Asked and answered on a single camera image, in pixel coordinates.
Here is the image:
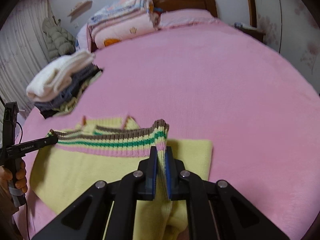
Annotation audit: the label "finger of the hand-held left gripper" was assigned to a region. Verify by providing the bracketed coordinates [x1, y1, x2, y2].
[37, 135, 59, 149]

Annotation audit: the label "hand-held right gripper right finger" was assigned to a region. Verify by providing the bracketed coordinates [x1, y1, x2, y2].
[165, 146, 290, 240]

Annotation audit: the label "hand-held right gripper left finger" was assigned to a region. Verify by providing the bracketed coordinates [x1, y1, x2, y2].
[32, 146, 158, 240]

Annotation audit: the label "yellow striped knit cardigan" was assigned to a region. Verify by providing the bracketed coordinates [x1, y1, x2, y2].
[29, 115, 213, 240]

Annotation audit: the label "person's left forearm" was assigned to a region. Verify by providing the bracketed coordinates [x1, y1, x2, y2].
[0, 190, 18, 240]

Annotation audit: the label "person's left hand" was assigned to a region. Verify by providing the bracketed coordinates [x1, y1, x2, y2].
[0, 160, 28, 190]

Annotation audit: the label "folded black garment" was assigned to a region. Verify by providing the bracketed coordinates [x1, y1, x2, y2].
[40, 67, 104, 120]

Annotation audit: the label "folded light green garment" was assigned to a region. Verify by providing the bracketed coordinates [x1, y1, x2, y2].
[59, 72, 103, 117]

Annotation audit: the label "folded grey pants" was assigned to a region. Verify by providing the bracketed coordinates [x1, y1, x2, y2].
[34, 65, 100, 111]

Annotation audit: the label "folded white fleece garment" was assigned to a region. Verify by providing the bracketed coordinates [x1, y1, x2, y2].
[26, 50, 97, 103]

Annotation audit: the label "white curtain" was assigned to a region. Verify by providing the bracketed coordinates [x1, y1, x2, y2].
[0, 0, 54, 113]

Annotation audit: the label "bed with pink sheet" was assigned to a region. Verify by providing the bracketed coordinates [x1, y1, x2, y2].
[12, 9, 320, 240]

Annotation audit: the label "khaki padded jacket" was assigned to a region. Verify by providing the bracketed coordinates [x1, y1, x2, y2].
[42, 17, 76, 61]

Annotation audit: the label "white cushion with blue print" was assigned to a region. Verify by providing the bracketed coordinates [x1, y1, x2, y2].
[76, 27, 88, 53]

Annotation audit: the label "folded pink quilt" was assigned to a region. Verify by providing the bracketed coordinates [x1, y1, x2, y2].
[94, 12, 160, 49]

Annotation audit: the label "pink pillow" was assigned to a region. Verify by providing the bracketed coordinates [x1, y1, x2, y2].
[159, 9, 220, 30]

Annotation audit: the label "folded patterned quilt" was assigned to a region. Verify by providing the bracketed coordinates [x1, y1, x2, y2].
[87, 0, 154, 34]

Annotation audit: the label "brown wooden nightstand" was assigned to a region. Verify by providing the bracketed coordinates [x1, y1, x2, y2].
[235, 21, 265, 43]

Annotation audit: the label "brown wooden headboard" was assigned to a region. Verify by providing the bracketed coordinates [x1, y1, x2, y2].
[86, 0, 218, 53]

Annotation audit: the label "floral wardrobe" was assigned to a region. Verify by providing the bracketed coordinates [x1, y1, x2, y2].
[244, 0, 320, 85]

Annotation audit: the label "black cable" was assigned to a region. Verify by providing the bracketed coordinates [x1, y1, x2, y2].
[24, 204, 34, 240]

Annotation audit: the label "small wooden wall shelf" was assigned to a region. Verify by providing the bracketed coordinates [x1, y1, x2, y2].
[67, 0, 93, 17]

